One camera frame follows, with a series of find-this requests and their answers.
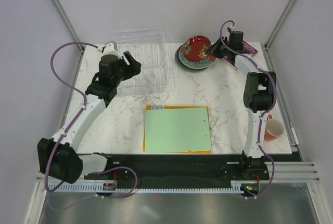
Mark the red and teal plate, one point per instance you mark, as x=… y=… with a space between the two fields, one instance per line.
x=203 y=64

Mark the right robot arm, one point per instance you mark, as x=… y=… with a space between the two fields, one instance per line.
x=260 y=88

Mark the right aluminium frame post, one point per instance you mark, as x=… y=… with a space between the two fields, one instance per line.
x=284 y=15

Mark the purple book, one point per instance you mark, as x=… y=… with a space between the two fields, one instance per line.
x=249 y=48

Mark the aluminium frame post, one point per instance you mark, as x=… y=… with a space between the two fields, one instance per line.
x=65 y=19
x=284 y=15

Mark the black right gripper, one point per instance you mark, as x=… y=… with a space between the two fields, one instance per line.
x=214 y=49

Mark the aluminium front rail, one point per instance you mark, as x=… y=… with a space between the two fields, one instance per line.
x=291 y=170

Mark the left aluminium frame post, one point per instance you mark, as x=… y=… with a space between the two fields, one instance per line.
x=65 y=19

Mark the white wire dish rack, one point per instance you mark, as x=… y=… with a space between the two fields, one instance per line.
x=151 y=48

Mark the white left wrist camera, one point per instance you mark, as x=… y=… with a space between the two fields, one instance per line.
x=109 y=48

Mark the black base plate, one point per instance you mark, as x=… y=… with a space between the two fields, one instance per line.
x=184 y=158

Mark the white cable duct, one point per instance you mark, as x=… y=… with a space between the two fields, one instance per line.
x=105 y=187

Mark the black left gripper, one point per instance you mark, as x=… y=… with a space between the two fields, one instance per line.
x=132 y=69

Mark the orange plastic cup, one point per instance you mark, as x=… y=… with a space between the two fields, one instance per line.
x=273 y=129

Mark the orange folder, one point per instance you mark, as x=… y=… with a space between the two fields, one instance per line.
x=148 y=141

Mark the small dark red plate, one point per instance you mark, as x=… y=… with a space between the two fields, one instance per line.
x=194 y=48

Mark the grey-green plate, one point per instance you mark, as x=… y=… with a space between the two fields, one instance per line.
x=179 y=63

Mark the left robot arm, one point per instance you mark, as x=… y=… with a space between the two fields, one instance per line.
x=58 y=157

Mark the light green cutting board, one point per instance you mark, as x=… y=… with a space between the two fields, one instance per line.
x=177 y=130

